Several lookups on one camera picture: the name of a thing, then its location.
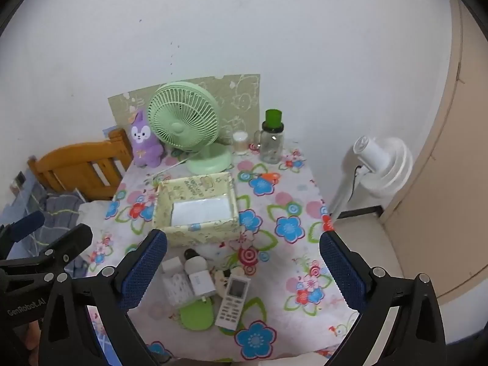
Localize black fan power cable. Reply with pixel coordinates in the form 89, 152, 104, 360
350, 164, 364, 199

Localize green desk fan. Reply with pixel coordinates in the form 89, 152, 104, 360
147, 81, 233, 176

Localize beige door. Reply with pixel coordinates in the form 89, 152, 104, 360
381, 0, 488, 302

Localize white remote control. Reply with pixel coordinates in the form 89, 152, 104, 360
214, 274, 251, 328

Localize cartoon print storage box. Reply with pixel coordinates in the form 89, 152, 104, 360
152, 171, 246, 247

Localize small white box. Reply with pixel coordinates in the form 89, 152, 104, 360
161, 257, 187, 275

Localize grey plaid blanket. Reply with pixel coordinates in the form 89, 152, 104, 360
8, 183, 90, 275

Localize white standing fan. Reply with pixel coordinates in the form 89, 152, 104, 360
330, 135, 414, 218

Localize round cartoon compact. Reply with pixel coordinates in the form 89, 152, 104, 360
211, 267, 232, 296

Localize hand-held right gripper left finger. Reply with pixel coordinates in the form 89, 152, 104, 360
38, 229, 168, 366

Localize white desk fan cable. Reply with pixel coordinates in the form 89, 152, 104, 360
147, 152, 203, 179

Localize green oval case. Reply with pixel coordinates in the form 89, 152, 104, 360
179, 298, 215, 331

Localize purple plush toy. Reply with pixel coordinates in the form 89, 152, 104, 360
127, 109, 165, 168

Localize glass mug jar black lid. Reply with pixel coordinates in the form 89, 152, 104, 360
255, 121, 285, 164

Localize wooden bed headboard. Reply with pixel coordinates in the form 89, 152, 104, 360
27, 127, 134, 202

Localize floral tablecloth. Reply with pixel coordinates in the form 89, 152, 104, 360
82, 137, 367, 366

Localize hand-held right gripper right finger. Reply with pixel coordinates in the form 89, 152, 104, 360
318, 231, 447, 366

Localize white charger plug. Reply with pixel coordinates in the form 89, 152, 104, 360
188, 271, 216, 298

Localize clear cotton swab pack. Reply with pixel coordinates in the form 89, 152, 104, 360
162, 272, 196, 307

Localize orange handled scissors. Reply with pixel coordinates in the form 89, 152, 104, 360
249, 171, 281, 184

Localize clear cotton swab jar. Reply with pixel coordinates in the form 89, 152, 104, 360
232, 131, 249, 156

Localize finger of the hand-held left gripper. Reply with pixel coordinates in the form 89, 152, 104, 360
0, 210, 46, 260
0, 224, 94, 282

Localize white round case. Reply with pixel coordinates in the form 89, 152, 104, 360
185, 256, 208, 275

